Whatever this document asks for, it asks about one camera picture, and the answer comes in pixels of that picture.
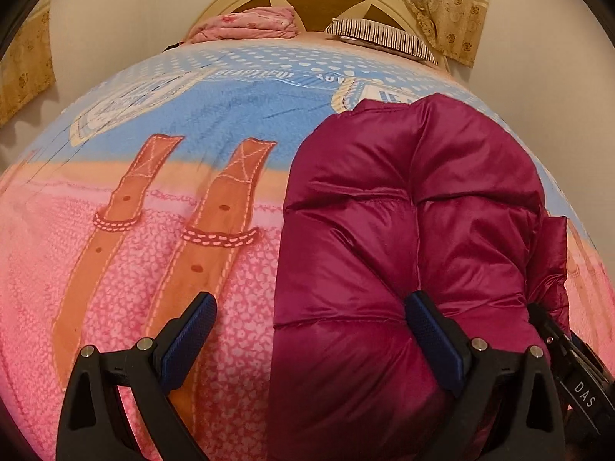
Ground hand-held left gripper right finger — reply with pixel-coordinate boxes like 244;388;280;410
404;290;565;461

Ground striped pillow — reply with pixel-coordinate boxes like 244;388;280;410
326;18;440;65

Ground magenta puffer jacket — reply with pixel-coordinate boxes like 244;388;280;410
266;92;572;461

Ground folded pink floral quilt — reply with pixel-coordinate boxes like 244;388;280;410
186;6;299;44

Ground beige floral curtain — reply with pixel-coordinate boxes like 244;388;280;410
0;2;55;126
331;0;495;69

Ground printed blue pink blanket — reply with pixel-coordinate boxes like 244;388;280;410
0;38;615;461

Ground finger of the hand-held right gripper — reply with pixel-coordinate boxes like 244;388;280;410
527;302;577;353

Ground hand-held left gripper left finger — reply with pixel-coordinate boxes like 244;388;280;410
55;292;218;461

